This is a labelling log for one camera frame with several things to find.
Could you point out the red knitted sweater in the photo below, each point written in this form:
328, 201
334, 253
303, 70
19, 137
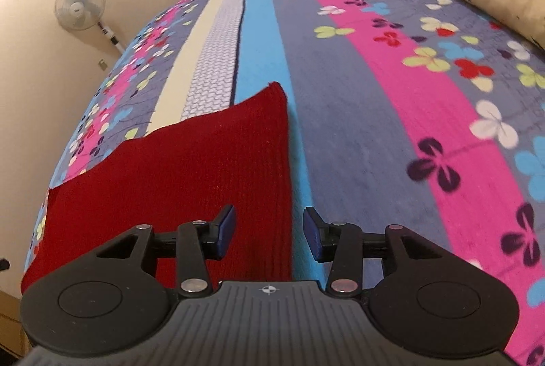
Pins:
191, 170

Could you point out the floral striped bed blanket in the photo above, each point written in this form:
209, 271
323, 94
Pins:
362, 115

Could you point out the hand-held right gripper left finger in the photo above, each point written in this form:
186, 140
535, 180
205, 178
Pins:
225, 232

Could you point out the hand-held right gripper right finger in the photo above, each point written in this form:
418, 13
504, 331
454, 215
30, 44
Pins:
313, 236

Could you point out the white standing fan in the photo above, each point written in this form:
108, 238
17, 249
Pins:
78, 6

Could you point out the wall outlet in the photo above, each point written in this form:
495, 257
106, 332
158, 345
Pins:
102, 64

